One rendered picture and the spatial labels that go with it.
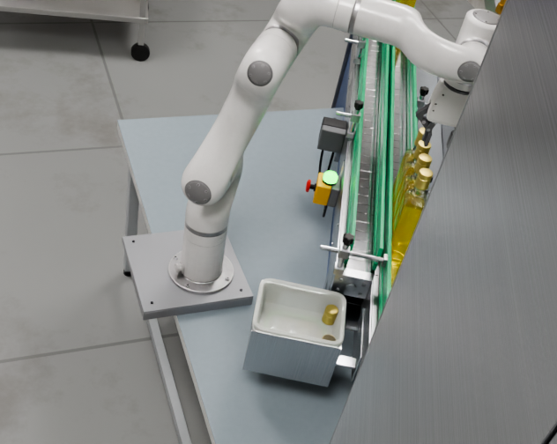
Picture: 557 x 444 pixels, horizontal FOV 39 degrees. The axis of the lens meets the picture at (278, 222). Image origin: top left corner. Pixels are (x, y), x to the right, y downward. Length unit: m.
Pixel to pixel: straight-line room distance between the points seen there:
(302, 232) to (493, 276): 2.04
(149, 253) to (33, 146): 1.71
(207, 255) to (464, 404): 1.70
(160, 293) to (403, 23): 1.02
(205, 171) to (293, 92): 2.64
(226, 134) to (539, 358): 1.56
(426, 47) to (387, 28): 0.10
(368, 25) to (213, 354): 0.97
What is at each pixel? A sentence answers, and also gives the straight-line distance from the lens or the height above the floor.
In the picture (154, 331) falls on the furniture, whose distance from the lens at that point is 2.86.
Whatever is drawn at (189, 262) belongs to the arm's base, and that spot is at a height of 0.86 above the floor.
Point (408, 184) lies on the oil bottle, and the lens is 1.98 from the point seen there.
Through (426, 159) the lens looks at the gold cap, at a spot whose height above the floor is 1.33.
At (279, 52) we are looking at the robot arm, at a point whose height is 1.56.
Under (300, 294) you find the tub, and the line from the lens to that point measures 1.99.
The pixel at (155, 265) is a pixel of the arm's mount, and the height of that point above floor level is 0.78.
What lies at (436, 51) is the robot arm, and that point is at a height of 1.70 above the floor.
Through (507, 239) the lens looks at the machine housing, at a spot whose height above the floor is 2.14.
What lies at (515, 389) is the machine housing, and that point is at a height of 2.13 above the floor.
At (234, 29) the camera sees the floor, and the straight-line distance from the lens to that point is 5.04.
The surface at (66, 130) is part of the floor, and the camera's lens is 4.03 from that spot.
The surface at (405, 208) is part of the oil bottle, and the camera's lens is 1.94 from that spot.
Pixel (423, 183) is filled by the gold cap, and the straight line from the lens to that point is 1.91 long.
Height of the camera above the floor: 2.43
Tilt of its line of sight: 42 degrees down
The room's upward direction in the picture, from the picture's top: 13 degrees clockwise
